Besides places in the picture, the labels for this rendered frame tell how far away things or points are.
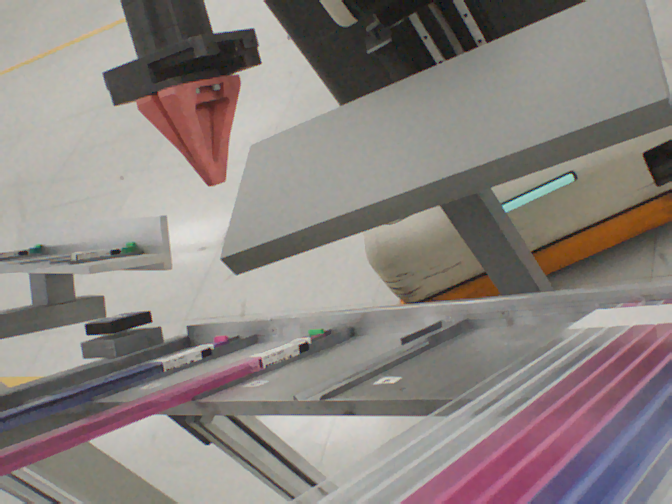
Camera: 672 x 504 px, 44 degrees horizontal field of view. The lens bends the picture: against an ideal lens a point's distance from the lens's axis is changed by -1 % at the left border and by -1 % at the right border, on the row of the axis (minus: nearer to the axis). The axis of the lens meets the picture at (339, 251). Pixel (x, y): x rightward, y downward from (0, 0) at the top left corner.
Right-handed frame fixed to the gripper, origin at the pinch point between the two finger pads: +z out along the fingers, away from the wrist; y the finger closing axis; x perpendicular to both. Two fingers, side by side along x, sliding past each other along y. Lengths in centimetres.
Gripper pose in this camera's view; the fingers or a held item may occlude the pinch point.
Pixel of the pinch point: (213, 173)
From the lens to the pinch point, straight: 61.9
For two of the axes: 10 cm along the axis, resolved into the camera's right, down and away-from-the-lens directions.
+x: 5.5, -3.0, 7.8
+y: 7.9, -1.1, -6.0
